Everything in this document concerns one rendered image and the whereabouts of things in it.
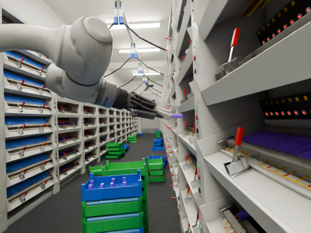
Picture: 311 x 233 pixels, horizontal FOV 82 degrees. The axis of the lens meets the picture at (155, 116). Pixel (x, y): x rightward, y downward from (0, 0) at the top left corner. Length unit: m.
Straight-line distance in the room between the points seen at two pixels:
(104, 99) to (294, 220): 0.53
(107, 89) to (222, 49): 0.38
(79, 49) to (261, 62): 0.36
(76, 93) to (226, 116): 0.45
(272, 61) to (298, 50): 0.04
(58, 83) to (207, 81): 0.44
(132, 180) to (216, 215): 0.67
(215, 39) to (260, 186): 0.42
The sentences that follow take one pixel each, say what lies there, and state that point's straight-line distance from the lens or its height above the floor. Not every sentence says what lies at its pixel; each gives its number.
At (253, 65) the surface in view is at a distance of 0.28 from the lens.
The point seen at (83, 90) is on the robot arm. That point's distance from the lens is 0.57.
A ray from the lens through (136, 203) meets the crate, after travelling 1.01.
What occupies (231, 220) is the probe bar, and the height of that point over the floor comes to 0.53.
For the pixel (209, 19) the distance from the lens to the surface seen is 0.52.
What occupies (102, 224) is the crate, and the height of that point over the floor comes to 0.27.
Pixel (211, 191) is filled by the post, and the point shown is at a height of 0.57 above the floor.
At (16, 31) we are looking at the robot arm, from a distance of 0.51.
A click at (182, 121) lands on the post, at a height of 0.77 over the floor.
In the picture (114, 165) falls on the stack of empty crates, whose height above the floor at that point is 0.44.
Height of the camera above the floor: 0.80
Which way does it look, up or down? 1 degrees up
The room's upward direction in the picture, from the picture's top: 2 degrees counter-clockwise
